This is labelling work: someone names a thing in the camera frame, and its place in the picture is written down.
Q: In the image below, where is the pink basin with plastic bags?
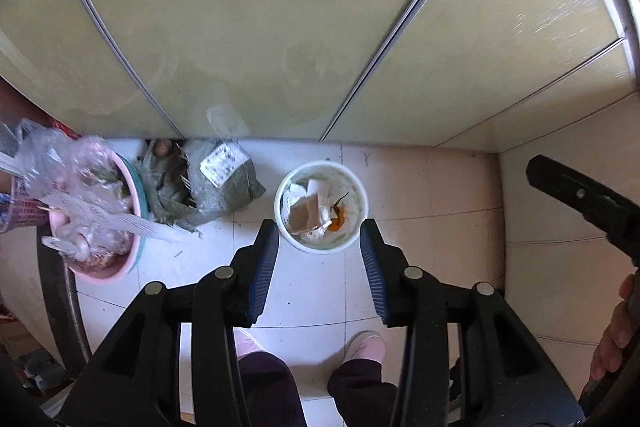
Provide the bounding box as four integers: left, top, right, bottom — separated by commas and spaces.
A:
15, 119, 183, 259

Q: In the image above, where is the grey-green woven sack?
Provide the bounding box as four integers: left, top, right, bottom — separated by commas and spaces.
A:
135, 139, 267, 234

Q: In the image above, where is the pink slipper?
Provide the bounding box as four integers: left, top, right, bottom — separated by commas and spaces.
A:
234, 328, 266, 363
341, 331, 387, 375

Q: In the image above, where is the pink plastic basket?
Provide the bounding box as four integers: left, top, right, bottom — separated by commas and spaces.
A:
0, 177, 47, 234

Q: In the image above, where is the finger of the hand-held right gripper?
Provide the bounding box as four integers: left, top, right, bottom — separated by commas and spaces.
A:
526, 154, 640, 259

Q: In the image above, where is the orange peel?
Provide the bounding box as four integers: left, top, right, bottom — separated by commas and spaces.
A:
327, 204, 349, 233

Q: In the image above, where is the white plastic trash bucket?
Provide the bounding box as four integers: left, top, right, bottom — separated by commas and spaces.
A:
274, 161, 370, 254

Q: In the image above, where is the person's right hand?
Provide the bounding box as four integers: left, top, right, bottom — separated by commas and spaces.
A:
590, 272, 640, 383

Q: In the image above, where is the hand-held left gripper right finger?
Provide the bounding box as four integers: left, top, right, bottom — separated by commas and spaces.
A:
359, 218, 586, 427

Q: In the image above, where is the yellow-green cabinet door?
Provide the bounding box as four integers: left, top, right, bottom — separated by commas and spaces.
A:
435, 41, 640, 154
0, 0, 177, 140
52, 0, 483, 142
322, 0, 632, 148

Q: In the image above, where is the person's right leg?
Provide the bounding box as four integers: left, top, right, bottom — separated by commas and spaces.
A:
327, 369, 401, 427

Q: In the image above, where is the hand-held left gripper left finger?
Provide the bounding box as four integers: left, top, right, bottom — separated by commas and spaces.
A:
60, 219, 281, 427

